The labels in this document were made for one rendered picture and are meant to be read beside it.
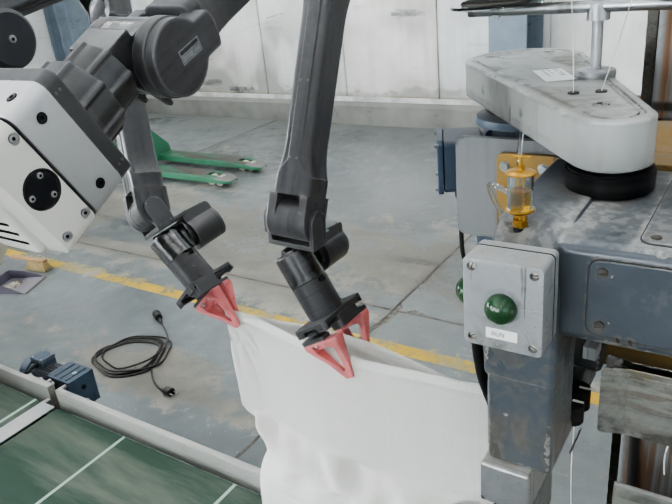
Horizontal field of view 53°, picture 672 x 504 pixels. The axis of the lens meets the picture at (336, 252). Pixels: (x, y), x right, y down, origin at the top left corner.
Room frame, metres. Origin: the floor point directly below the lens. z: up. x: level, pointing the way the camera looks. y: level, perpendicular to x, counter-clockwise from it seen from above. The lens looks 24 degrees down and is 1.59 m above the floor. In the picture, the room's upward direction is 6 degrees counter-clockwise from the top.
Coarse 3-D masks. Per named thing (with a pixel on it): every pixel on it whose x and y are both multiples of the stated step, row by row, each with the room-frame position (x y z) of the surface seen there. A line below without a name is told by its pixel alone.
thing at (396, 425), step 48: (240, 336) 1.02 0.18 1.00; (288, 336) 0.93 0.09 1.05; (240, 384) 1.04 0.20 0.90; (288, 384) 0.95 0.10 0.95; (336, 384) 0.87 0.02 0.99; (384, 384) 0.82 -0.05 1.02; (432, 384) 0.78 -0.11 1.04; (288, 432) 0.95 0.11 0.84; (336, 432) 0.87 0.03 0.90; (384, 432) 0.82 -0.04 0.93; (432, 432) 0.78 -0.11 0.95; (480, 432) 0.75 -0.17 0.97; (288, 480) 0.89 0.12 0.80; (336, 480) 0.84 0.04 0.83; (384, 480) 0.82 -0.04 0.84; (432, 480) 0.78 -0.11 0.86; (480, 480) 0.75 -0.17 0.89
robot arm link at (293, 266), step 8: (288, 248) 0.92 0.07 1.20; (320, 248) 0.94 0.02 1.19; (280, 256) 0.92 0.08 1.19; (288, 256) 0.90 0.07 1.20; (296, 256) 0.90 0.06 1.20; (304, 256) 0.90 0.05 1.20; (312, 256) 0.91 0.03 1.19; (320, 256) 0.94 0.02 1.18; (280, 264) 0.90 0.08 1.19; (288, 264) 0.90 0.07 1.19; (296, 264) 0.89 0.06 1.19; (304, 264) 0.90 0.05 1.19; (312, 264) 0.90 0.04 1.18; (320, 264) 0.91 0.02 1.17; (288, 272) 0.90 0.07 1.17; (296, 272) 0.89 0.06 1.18; (304, 272) 0.89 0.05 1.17; (312, 272) 0.89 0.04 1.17; (320, 272) 0.90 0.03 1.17; (288, 280) 0.90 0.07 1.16; (296, 280) 0.89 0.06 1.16; (304, 280) 0.89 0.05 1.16; (320, 280) 0.90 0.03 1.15
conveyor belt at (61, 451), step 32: (64, 416) 1.74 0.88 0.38; (0, 448) 1.61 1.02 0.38; (32, 448) 1.60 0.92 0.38; (64, 448) 1.58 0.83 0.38; (96, 448) 1.57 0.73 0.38; (128, 448) 1.55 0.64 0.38; (0, 480) 1.47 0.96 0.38; (32, 480) 1.46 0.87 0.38; (64, 480) 1.45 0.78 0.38; (96, 480) 1.43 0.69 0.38; (128, 480) 1.42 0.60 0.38; (160, 480) 1.41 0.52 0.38; (192, 480) 1.39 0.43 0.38; (224, 480) 1.38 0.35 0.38
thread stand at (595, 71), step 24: (480, 0) 0.96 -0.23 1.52; (504, 0) 0.92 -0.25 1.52; (528, 0) 0.92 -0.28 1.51; (600, 0) 0.87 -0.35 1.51; (624, 0) 0.85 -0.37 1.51; (648, 0) 0.83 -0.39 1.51; (600, 24) 0.87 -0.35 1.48; (600, 48) 0.87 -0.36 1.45; (576, 72) 0.87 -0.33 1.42; (600, 72) 0.85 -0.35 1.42
